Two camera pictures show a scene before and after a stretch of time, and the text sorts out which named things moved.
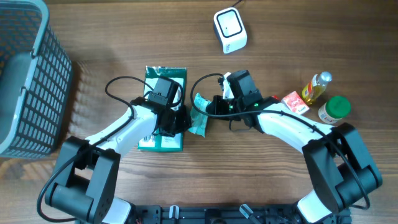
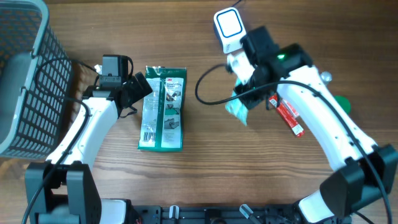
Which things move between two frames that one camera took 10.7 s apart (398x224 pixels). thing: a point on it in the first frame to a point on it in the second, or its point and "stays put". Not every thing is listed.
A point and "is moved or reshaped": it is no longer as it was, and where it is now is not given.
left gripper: [184, 122] to [139, 91]
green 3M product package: [165, 95] stays put
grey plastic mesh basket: [35, 75] stays put
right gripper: [216, 102] to [250, 102]
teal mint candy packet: [198, 116] is moved or reshaped
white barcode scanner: [229, 30] stays put
